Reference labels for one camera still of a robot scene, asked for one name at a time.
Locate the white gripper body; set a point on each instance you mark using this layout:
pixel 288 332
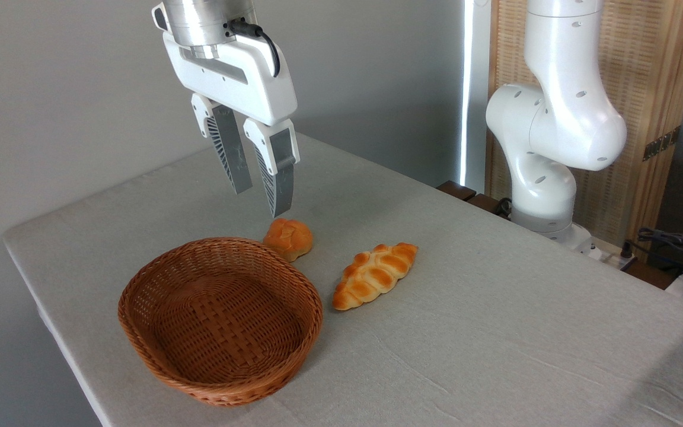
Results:
pixel 241 77

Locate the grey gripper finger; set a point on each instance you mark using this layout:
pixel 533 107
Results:
pixel 230 148
pixel 279 178

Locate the round bread roll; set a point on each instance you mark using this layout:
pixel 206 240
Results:
pixel 288 238

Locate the long braided bread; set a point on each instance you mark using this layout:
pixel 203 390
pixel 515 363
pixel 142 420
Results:
pixel 374 274

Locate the brown wicker basket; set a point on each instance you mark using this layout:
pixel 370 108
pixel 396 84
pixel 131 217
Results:
pixel 223 320

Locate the dark wooden furniture edge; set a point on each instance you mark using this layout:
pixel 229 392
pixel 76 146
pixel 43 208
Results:
pixel 466 194

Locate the white vertical light strip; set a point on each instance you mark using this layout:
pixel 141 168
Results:
pixel 466 89

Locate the grey tablecloth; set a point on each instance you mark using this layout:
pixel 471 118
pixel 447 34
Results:
pixel 466 332

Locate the wooden slatted screen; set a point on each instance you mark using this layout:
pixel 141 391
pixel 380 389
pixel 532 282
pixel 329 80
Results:
pixel 644 71

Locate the dark metal hinge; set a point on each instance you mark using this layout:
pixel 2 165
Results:
pixel 661 143

